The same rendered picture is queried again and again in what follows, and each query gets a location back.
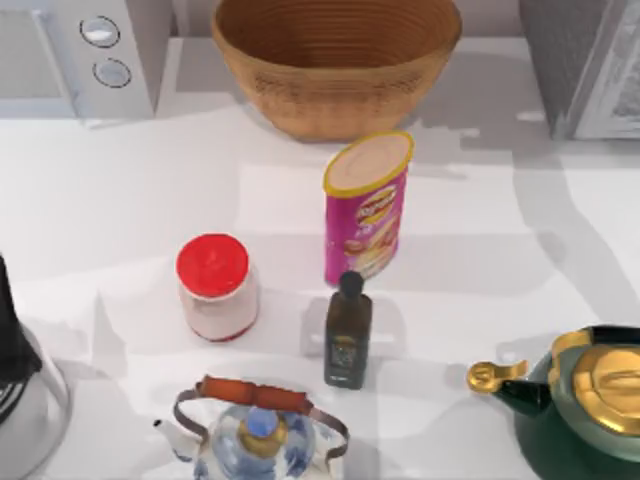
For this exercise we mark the pink chips can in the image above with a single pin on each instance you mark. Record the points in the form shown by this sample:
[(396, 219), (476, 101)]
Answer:
[(362, 225)]

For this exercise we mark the dark olive oil bottle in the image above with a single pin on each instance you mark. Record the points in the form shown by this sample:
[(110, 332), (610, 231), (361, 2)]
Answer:
[(345, 340)]

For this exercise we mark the white jar with red lid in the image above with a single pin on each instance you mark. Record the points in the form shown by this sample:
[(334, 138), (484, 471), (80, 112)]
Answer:
[(215, 295)]

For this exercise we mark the woven wicker basket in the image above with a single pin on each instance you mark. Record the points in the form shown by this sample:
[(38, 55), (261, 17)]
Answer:
[(335, 95)]

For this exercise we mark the blue and white teapot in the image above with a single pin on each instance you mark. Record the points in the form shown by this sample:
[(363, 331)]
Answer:
[(260, 450)]

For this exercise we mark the pale microwave oven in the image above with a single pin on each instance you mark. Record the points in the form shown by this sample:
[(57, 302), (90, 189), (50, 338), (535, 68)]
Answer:
[(145, 45)]

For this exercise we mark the small microwave knob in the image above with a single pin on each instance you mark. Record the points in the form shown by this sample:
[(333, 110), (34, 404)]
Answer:
[(112, 73)]

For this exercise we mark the large microwave knob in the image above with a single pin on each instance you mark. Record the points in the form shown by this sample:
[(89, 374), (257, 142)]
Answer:
[(99, 31)]

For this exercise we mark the green and gold kettle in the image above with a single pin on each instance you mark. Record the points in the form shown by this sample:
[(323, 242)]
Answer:
[(575, 420)]

